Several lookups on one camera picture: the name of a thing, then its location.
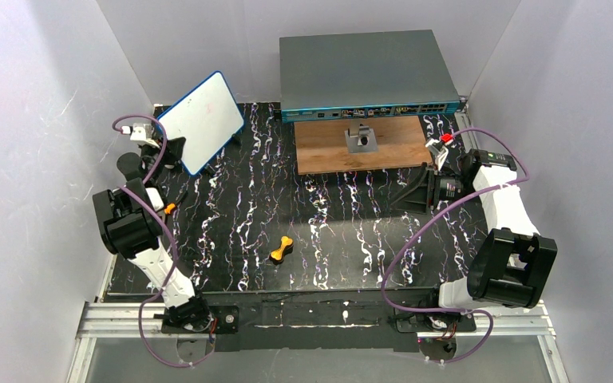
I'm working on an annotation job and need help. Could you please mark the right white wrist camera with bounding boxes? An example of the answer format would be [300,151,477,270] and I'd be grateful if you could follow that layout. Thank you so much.
[425,133,453,171]

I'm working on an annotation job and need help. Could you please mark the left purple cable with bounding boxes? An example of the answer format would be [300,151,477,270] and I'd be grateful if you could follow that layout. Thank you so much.
[112,114,218,369]

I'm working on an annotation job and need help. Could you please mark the aluminium frame rail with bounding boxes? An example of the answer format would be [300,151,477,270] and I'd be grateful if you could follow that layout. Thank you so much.
[67,294,568,382]

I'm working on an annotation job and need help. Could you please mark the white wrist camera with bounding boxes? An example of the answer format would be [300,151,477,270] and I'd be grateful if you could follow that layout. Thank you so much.
[425,133,453,171]
[121,123,160,149]

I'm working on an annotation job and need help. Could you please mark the yellow bone-shaped eraser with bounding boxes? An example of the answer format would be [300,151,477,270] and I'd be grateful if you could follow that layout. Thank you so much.
[270,236,294,264]

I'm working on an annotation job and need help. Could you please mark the wooden board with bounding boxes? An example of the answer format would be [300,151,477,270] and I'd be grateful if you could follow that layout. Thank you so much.
[294,116,433,175]

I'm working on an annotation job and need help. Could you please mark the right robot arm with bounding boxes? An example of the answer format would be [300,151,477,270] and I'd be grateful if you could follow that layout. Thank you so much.
[391,149,558,310]

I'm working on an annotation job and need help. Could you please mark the purple cable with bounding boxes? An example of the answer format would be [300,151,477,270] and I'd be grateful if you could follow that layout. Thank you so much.
[380,126,531,365]
[112,114,218,369]

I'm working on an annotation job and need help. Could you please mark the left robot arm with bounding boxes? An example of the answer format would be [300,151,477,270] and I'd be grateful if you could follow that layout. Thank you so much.
[92,152,215,332]

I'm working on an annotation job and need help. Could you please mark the grey network switch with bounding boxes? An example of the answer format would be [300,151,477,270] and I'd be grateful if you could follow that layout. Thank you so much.
[279,30,462,122]

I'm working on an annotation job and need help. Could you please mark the grey metal bracket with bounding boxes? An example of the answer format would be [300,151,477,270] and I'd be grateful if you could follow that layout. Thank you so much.
[345,121,378,154]

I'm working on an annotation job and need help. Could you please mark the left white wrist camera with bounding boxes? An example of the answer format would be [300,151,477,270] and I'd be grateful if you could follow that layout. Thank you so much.
[121,123,160,149]

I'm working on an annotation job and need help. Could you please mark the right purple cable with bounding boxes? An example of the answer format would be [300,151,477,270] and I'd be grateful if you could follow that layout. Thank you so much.
[380,126,531,365]

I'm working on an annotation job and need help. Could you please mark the blue framed whiteboard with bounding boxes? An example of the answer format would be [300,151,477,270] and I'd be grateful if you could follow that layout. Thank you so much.
[157,71,244,176]

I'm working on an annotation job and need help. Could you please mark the orange handled pliers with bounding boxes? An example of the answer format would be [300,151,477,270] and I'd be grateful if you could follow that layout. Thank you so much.
[163,191,188,215]

